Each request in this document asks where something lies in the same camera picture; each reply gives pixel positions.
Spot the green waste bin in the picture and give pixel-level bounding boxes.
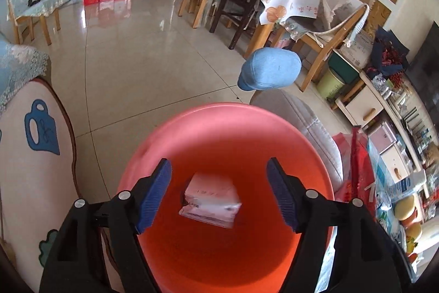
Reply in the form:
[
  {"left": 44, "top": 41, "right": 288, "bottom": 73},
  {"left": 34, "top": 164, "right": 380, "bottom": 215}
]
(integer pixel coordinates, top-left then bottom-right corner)
[{"left": 316, "top": 68, "right": 346, "bottom": 100}]

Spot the dark blue flower bouquet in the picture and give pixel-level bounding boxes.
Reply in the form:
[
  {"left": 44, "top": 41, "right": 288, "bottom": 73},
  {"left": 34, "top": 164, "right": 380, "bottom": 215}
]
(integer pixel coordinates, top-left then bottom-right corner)
[{"left": 365, "top": 26, "right": 409, "bottom": 80}]

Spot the light wooden chair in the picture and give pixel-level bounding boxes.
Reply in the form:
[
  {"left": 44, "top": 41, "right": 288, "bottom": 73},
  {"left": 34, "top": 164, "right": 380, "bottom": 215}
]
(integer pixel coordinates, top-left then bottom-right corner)
[{"left": 292, "top": 3, "right": 370, "bottom": 92}]

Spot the blue round stool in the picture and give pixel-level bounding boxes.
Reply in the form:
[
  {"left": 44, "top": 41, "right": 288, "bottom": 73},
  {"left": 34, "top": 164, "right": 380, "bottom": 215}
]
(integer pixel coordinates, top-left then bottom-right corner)
[{"left": 237, "top": 48, "right": 302, "bottom": 91}]

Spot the cream TV cabinet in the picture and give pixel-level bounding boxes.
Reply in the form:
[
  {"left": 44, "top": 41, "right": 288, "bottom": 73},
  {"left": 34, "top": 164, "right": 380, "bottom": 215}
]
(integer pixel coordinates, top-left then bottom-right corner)
[{"left": 334, "top": 65, "right": 439, "bottom": 205}]

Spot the pink storage box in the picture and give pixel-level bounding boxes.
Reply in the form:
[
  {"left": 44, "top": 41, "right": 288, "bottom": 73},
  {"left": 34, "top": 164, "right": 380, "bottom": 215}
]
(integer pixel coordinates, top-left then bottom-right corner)
[{"left": 368, "top": 121, "right": 396, "bottom": 154}]

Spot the cream sofa cup cushion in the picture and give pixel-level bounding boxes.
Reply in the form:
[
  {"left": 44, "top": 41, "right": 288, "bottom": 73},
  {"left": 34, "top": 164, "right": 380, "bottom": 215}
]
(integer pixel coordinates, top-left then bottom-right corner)
[{"left": 0, "top": 38, "right": 82, "bottom": 290}]

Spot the grey cushion seat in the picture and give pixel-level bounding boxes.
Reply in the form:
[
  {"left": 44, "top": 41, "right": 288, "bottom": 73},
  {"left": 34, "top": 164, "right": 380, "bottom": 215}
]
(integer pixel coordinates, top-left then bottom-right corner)
[{"left": 250, "top": 88, "right": 344, "bottom": 192}]

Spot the pink plastic trash bucket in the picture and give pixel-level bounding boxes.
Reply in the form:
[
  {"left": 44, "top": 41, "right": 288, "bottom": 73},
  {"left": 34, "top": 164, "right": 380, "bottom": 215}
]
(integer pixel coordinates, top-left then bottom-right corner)
[{"left": 119, "top": 103, "right": 333, "bottom": 292}]

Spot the wooden side chair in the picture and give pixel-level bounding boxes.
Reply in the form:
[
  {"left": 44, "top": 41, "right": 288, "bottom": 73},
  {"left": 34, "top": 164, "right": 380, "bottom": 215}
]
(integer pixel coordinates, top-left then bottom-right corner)
[{"left": 7, "top": 0, "right": 63, "bottom": 46}]

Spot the white pink tissue pack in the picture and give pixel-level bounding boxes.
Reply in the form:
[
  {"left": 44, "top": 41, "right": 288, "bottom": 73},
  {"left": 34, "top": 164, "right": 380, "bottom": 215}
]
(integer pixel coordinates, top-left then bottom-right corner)
[{"left": 179, "top": 172, "right": 242, "bottom": 228}]

